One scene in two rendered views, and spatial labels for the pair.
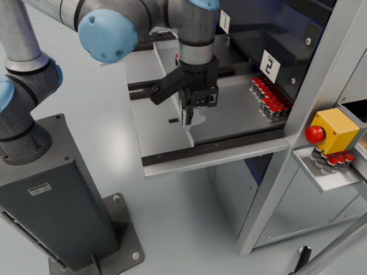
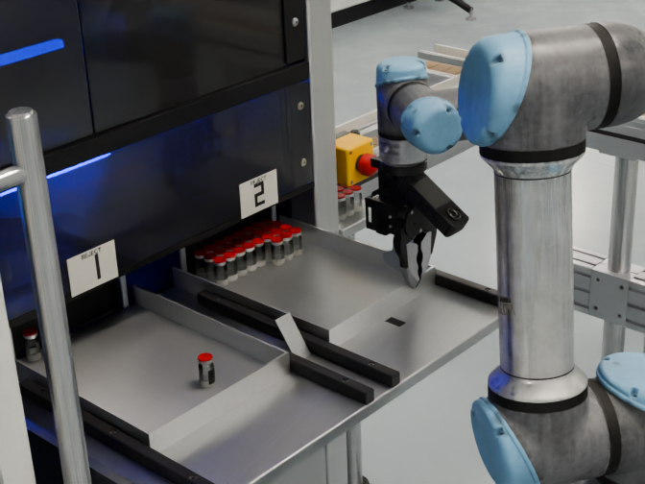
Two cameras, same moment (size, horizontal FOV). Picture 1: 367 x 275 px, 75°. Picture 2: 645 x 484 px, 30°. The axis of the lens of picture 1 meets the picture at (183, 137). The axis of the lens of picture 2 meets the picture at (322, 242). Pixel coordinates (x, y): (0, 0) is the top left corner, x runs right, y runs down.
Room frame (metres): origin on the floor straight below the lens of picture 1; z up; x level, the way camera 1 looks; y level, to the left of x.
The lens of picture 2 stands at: (1.49, 1.34, 1.79)
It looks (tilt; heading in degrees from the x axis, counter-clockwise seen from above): 25 degrees down; 238
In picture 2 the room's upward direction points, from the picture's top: 2 degrees counter-clockwise
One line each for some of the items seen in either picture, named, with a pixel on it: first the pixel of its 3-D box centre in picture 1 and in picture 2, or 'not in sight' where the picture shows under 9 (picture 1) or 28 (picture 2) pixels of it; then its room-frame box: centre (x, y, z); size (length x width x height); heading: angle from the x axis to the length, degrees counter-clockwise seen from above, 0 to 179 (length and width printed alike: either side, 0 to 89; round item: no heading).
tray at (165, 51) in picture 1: (200, 55); (141, 361); (0.92, -0.07, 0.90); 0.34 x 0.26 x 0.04; 105
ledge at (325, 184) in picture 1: (329, 165); (337, 213); (0.38, -0.38, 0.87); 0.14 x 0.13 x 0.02; 105
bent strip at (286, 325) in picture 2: not in sight; (318, 348); (0.71, 0.07, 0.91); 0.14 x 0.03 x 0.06; 105
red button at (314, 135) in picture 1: (315, 134); (366, 164); (0.37, -0.29, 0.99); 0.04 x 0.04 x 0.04; 15
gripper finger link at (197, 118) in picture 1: (194, 120); (411, 254); (0.47, -0.03, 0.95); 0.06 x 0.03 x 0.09; 105
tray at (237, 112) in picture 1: (232, 105); (302, 277); (0.60, -0.16, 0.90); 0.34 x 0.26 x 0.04; 106
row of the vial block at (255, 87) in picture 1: (265, 97); (253, 254); (0.63, -0.26, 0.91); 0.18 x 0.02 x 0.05; 16
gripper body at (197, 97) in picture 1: (196, 82); (400, 195); (0.49, -0.03, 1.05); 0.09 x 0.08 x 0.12; 105
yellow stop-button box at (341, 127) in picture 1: (333, 130); (346, 158); (0.39, -0.34, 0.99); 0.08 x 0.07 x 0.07; 105
